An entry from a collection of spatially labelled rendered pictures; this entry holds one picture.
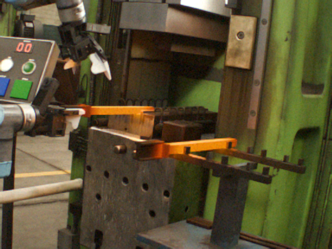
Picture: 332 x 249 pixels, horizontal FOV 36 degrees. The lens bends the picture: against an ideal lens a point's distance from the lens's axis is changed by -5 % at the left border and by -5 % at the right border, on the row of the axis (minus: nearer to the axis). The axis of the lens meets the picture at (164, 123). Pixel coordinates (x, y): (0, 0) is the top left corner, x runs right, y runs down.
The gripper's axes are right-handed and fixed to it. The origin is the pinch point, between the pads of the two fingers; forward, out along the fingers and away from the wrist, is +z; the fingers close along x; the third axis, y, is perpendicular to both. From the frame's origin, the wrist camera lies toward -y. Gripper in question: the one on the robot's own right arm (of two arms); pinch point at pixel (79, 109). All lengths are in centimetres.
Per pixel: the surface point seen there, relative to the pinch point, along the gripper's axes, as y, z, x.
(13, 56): -12, 14, -55
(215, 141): 3.5, 19.0, 36.5
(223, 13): -37, 55, 13
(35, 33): -30, 343, -439
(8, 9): -56, 289, -436
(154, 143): 2.8, -7.6, 34.4
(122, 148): 12.7, 19.6, 2.2
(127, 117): 3.5, 27.7, -3.7
